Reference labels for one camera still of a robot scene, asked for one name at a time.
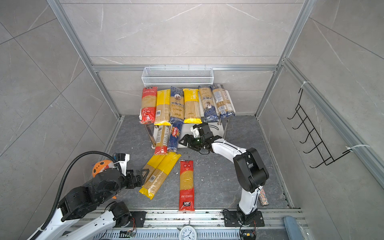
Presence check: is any white wire mesh basket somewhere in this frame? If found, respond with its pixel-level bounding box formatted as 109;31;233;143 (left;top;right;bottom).
142;66;214;90

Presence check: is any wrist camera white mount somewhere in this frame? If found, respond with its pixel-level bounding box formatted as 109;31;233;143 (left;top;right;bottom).
113;153;130;176
192;124;204;139

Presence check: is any black wall hook rack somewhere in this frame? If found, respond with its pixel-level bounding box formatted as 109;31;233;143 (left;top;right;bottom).
287;89;352;169

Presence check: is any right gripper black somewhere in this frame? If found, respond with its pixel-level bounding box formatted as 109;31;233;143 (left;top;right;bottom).
179;134;206;151

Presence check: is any blue Ankara spaghetti bag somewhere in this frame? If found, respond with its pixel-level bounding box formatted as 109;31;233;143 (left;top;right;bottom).
170;86;185;124

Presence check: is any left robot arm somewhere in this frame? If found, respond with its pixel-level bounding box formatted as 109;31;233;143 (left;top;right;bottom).
30;168;150;240

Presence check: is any glitter silver microphone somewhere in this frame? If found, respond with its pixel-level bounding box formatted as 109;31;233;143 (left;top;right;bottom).
259;188;269;206

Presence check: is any white analog clock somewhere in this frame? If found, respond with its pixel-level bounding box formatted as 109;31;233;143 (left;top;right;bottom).
179;226;198;240

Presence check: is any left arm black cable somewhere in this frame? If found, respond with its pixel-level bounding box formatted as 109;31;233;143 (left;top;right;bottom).
29;150;121;240

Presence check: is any red white label spaghetti bag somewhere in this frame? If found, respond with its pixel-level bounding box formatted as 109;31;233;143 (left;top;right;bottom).
155;126;171;155

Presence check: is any orange shark plush toy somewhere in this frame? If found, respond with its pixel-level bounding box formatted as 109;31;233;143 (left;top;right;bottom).
92;160;115;178

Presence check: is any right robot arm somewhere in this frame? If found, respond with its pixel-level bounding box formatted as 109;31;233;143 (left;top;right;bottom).
179;123;269;227

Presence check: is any blue white label spaghetti bag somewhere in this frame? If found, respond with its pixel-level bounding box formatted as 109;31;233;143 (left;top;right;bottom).
211;85;236;120

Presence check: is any yellow Pastatime spaghetti bag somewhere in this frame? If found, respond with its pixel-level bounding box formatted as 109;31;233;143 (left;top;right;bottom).
183;89;202;124

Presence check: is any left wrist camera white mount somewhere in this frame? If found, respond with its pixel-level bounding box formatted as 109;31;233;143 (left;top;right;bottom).
113;153;130;176

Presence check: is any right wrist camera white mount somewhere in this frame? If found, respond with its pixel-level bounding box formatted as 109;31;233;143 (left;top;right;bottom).
192;124;204;139

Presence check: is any blue Barilla spaghetti box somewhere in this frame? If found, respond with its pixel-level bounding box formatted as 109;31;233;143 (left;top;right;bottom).
167;121;184;153

